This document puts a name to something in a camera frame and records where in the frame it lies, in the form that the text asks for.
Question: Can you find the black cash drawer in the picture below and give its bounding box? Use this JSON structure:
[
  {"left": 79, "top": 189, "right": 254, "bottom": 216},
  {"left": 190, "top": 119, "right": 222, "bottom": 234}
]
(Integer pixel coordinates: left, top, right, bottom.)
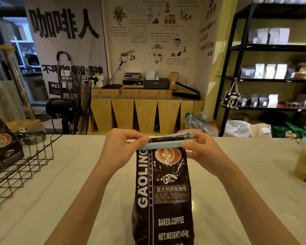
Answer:
[{"left": 144, "top": 78, "right": 170, "bottom": 90}]

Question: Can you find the metal hand truck handle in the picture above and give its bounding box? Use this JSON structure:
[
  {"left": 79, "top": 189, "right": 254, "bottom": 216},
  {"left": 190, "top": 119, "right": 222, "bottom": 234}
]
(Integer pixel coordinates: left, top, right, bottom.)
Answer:
[{"left": 56, "top": 51, "right": 72, "bottom": 100}]

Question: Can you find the beige cloth bag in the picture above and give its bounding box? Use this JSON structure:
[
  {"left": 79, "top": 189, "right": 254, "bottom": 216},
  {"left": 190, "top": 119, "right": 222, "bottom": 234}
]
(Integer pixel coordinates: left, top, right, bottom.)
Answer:
[{"left": 250, "top": 123, "right": 272, "bottom": 138}]

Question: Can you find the black metal shelf rack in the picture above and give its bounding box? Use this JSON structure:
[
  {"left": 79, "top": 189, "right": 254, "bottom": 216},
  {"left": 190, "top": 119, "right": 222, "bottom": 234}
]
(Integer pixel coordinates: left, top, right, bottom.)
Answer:
[{"left": 213, "top": 2, "right": 306, "bottom": 137}]

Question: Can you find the brown kraft paper bag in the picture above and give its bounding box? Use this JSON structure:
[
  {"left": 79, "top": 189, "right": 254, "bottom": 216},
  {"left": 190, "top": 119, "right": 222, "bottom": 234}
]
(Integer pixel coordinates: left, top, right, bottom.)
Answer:
[{"left": 169, "top": 72, "right": 179, "bottom": 90}]

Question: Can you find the person's right hand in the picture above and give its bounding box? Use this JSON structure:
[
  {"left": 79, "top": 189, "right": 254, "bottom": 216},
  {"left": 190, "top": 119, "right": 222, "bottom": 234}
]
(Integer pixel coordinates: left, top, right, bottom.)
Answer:
[{"left": 177, "top": 129, "right": 233, "bottom": 177}]

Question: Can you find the green plastic bag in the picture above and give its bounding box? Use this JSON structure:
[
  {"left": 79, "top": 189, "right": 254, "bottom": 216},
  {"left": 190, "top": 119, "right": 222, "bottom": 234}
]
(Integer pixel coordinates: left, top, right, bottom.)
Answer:
[{"left": 271, "top": 122, "right": 306, "bottom": 138}]

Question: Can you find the wooden pole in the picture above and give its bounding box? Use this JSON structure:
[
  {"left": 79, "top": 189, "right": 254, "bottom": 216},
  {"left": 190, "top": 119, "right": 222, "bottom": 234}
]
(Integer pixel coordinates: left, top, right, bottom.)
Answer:
[{"left": 5, "top": 45, "right": 36, "bottom": 121}]

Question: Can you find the person's right forearm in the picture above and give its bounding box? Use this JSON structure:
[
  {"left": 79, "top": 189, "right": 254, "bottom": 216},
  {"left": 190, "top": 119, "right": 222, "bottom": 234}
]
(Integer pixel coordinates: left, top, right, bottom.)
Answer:
[{"left": 214, "top": 161, "right": 303, "bottom": 245}]

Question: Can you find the clear plastic bag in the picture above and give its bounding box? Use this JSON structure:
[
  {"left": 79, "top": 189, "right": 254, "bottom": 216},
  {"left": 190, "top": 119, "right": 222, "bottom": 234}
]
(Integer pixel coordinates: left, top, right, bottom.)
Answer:
[{"left": 185, "top": 112, "right": 219, "bottom": 137}]

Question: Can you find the hanging teddy bear tag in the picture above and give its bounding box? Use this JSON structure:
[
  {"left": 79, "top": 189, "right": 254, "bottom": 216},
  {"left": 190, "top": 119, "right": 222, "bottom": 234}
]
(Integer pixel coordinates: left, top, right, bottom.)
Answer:
[{"left": 220, "top": 78, "right": 242, "bottom": 109}]

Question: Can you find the wooden counter cabinet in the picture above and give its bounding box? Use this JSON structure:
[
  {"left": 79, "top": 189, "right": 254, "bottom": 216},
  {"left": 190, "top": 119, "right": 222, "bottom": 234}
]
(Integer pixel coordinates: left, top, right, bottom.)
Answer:
[{"left": 88, "top": 88, "right": 205, "bottom": 135}]

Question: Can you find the black heat sealer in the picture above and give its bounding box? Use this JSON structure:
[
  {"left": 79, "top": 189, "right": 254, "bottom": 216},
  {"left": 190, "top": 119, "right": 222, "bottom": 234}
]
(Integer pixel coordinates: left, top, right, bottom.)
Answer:
[{"left": 172, "top": 82, "right": 201, "bottom": 100}]

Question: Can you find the small wooden shelf box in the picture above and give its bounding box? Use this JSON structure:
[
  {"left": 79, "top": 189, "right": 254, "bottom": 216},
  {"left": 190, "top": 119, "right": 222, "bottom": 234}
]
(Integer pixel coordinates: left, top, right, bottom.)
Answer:
[{"left": 122, "top": 79, "right": 145, "bottom": 89}]

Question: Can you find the black wire basket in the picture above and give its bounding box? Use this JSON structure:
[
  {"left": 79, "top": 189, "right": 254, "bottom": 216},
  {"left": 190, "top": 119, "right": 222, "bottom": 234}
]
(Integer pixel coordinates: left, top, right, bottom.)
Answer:
[{"left": 0, "top": 133, "right": 63, "bottom": 215}]

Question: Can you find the person's left hand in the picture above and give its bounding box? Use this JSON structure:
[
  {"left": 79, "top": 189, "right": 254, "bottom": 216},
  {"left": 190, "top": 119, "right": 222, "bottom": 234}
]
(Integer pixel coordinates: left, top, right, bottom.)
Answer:
[{"left": 100, "top": 128, "right": 150, "bottom": 174}]

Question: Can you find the white sack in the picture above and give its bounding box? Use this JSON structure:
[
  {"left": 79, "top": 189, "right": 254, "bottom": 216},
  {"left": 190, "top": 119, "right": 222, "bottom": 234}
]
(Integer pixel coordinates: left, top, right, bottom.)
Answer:
[{"left": 223, "top": 119, "right": 252, "bottom": 138}]

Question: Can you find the black standing fan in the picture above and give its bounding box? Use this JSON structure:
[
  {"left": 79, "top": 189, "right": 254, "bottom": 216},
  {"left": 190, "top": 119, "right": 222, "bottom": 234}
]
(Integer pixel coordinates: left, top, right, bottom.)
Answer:
[{"left": 45, "top": 72, "right": 92, "bottom": 135}]

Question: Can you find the white banner with black characters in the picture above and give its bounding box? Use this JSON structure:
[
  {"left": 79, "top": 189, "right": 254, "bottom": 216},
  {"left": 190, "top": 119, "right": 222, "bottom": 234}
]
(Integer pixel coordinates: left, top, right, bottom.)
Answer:
[{"left": 25, "top": 0, "right": 109, "bottom": 100}]

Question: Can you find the illustrated coffee wall poster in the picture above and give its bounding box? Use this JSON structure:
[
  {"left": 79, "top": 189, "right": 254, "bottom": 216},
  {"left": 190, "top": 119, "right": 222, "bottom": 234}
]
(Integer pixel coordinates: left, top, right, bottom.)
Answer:
[{"left": 102, "top": 0, "right": 203, "bottom": 79}]

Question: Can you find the white box with black items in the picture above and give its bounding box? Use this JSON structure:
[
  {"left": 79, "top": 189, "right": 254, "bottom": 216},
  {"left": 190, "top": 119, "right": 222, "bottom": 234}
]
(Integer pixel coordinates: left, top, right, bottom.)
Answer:
[{"left": 91, "top": 75, "right": 104, "bottom": 88}]

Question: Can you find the wooden block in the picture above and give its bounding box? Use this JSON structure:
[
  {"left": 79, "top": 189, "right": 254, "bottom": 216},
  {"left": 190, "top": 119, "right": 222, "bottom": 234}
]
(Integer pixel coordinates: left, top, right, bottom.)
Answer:
[{"left": 6, "top": 119, "right": 42, "bottom": 133}]

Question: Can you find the light blue bag sealing clip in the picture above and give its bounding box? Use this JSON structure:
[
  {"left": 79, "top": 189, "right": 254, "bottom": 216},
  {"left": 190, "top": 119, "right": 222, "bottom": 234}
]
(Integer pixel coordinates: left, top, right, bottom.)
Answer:
[{"left": 136, "top": 132, "right": 196, "bottom": 151}]

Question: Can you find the person's left forearm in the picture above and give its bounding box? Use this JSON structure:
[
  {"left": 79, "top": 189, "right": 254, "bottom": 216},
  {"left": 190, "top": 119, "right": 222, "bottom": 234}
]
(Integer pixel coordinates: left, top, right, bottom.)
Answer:
[{"left": 44, "top": 161, "right": 118, "bottom": 245}]

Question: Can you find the stack of boxes on shelf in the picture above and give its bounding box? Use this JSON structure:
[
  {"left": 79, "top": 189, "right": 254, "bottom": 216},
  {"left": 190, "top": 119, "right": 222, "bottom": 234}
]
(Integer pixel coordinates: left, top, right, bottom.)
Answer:
[{"left": 288, "top": 62, "right": 306, "bottom": 80}]

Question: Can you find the tall black coffee bag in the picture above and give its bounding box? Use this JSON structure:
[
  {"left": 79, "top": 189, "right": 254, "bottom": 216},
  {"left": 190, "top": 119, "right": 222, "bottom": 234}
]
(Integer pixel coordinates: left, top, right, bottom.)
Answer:
[{"left": 132, "top": 136, "right": 195, "bottom": 245}]

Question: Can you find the row of pale coffee bags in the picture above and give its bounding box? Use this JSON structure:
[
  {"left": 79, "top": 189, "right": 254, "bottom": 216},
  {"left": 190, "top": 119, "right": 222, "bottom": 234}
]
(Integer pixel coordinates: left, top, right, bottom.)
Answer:
[
  {"left": 249, "top": 28, "right": 290, "bottom": 45},
  {"left": 240, "top": 63, "right": 288, "bottom": 79},
  {"left": 238, "top": 94, "right": 280, "bottom": 108}
]

